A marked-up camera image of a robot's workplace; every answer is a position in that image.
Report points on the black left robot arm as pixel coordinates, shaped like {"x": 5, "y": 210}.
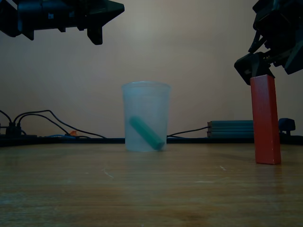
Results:
{"x": 8, "y": 16}

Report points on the green wooden block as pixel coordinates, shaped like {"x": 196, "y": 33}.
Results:
{"x": 146, "y": 132}

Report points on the black power adapter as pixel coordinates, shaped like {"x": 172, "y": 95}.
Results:
{"x": 11, "y": 128}

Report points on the grey power supply box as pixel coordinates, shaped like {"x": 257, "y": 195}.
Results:
{"x": 229, "y": 128}

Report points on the orange tape piece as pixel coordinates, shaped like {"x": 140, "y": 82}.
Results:
{"x": 73, "y": 133}

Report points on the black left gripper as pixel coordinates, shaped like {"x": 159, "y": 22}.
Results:
{"x": 52, "y": 14}

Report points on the black aluminium frame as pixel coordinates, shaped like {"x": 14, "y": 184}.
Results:
{"x": 71, "y": 142}

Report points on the translucent plastic cup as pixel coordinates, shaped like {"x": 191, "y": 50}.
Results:
{"x": 146, "y": 99}

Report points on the red wooden block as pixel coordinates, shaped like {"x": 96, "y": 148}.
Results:
{"x": 266, "y": 118}

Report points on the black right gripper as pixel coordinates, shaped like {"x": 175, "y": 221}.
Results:
{"x": 279, "y": 21}

